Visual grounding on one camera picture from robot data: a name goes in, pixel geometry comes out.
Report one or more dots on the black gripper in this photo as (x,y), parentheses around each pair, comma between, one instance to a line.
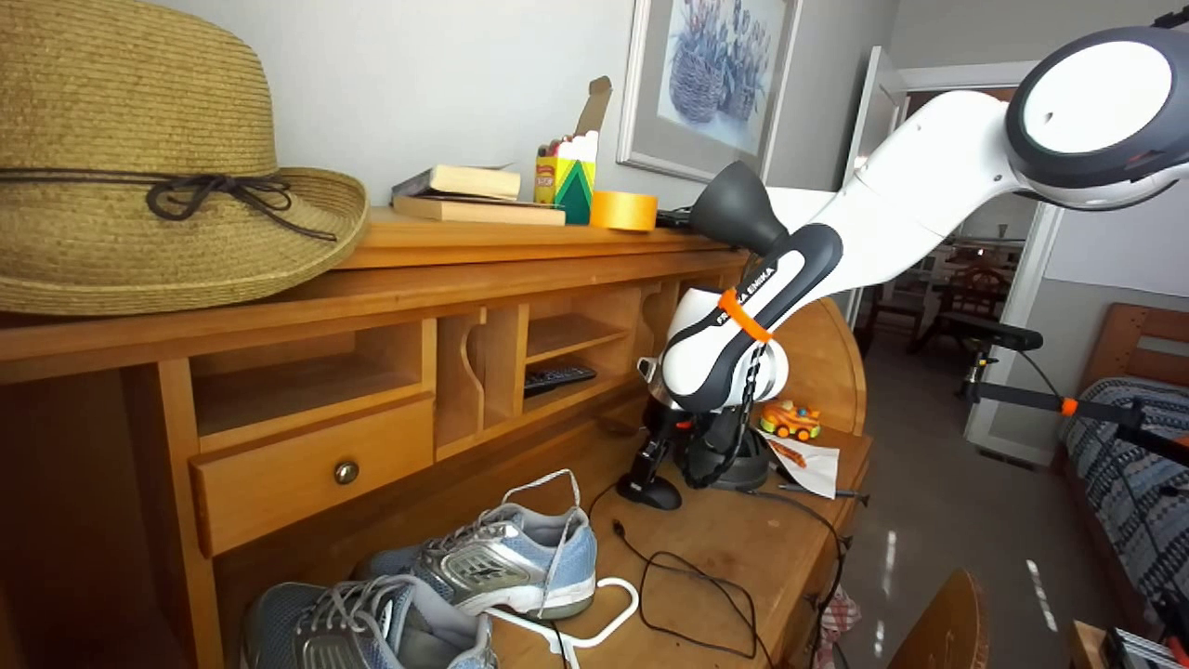
(694,431)

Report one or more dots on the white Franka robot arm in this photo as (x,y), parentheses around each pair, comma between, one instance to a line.
(915,197)

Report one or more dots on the colourful small toy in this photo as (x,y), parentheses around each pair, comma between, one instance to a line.
(790,421)

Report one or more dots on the black remote control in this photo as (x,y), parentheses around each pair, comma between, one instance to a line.
(559,375)

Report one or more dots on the white orange paper booklet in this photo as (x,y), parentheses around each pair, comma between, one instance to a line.
(810,470)

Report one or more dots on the grey blue sneaker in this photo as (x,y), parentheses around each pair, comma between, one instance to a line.
(348,634)
(505,557)

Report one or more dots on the red white cloth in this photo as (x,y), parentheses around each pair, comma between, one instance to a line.
(839,624)

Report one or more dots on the yellow tape roll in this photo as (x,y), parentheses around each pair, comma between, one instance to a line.
(621,212)

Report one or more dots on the black gooseneck desk lamp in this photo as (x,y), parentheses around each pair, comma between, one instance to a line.
(738,204)

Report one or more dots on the green triangular block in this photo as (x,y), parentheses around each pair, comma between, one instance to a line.
(573,197)

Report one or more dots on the thin tan flat book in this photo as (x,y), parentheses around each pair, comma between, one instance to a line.
(484,212)

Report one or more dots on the round metal drawer knob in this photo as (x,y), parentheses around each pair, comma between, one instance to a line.
(348,473)

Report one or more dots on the yellow crayon box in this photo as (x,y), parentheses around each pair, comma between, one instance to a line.
(573,147)

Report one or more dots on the wooden chair back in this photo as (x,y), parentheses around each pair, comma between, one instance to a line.
(949,624)

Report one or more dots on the wooden secretary desk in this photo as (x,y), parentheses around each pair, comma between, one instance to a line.
(374,291)

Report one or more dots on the thick cream paperback book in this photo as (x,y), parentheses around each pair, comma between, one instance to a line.
(460,184)

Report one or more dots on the black stand with orange clips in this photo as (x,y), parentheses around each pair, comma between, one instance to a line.
(1028,400)

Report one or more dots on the wooden desk drawer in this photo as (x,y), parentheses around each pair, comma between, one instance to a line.
(274,477)

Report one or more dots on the framed blue flower picture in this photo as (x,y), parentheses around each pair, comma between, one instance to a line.
(711,74)

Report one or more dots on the white door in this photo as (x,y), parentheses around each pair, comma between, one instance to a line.
(877,112)

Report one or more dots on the bed with striped blanket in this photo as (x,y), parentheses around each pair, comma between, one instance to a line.
(1135,484)

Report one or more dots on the woven straw sun hat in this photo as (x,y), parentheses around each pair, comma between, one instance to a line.
(124,98)

